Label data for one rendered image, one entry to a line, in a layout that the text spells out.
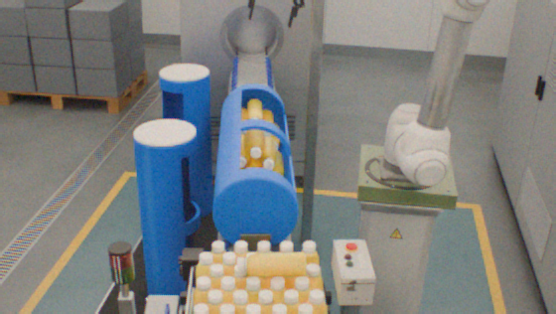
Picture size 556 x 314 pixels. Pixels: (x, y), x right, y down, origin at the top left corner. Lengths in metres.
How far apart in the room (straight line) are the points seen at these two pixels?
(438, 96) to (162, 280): 1.64
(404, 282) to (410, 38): 4.93
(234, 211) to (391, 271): 0.78
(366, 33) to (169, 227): 4.76
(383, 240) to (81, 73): 3.89
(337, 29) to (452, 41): 5.21
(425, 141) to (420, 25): 5.13
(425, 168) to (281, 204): 0.49
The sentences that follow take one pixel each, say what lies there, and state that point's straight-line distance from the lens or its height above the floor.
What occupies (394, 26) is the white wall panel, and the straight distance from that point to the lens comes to 7.26.
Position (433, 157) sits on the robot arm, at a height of 1.28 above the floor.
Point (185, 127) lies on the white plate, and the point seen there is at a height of 1.04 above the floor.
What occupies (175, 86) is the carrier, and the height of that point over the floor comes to 1.00.
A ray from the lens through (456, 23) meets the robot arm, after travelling 2.11.
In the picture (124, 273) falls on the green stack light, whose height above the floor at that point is 1.20.
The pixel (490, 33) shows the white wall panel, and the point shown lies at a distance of 7.38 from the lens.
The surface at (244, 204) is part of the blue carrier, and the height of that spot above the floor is 1.13.
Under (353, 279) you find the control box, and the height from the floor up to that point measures 1.09.
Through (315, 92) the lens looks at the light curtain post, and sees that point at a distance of 3.47.
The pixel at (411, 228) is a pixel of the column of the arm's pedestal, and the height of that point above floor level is 0.90.
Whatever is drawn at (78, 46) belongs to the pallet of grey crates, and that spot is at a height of 0.60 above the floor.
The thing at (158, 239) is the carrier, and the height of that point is 0.55.
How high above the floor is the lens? 2.21
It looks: 28 degrees down
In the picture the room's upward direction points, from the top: 1 degrees clockwise
